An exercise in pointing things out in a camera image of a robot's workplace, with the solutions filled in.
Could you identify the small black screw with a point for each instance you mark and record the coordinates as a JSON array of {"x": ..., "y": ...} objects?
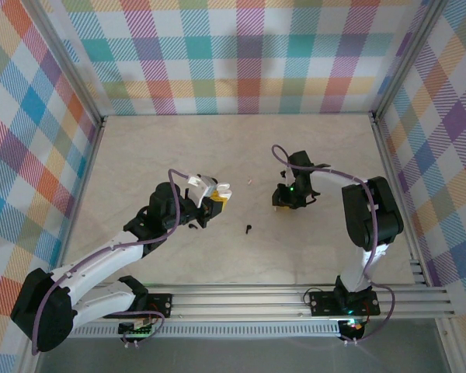
[{"x": 248, "y": 228}]

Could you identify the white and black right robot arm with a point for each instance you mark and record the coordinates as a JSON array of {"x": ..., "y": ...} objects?
[{"x": 373, "y": 217}]

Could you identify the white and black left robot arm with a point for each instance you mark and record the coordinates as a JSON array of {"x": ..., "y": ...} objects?
[{"x": 105, "y": 264}]

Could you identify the aluminium mounting rail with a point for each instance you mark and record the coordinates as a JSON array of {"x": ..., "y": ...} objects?
[{"x": 237, "y": 301}]

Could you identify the aluminium side rail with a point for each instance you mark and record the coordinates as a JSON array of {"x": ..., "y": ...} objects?
[
  {"x": 396, "y": 194},
  {"x": 93, "y": 155}
]

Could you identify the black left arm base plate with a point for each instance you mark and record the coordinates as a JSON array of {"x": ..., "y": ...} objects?
[{"x": 159, "y": 305}]

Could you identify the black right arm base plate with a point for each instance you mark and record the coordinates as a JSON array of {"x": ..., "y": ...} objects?
[{"x": 322, "y": 303}]

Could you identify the aluminium frame post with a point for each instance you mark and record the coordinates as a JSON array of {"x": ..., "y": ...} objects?
[
  {"x": 450, "y": 346},
  {"x": 31, "y": 361},
  {"x": 411, "y": 54},
  {"x": 68, "y": 66}
]

